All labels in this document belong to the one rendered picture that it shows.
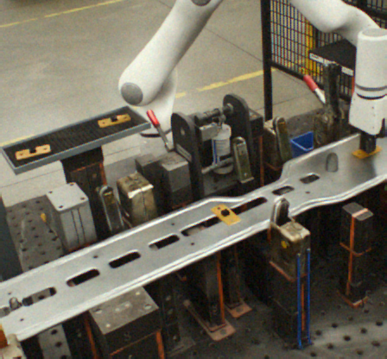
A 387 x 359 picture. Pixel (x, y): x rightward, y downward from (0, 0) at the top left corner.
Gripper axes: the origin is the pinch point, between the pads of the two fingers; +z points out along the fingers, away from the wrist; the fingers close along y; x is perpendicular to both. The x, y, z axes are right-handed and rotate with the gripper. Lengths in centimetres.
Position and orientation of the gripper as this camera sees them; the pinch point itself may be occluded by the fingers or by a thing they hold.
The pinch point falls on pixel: (367, 143)
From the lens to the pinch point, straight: 169.3
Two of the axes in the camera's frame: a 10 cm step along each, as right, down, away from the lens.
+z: 0.9, 8.5, 5.2
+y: 5.1, 4.1, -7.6
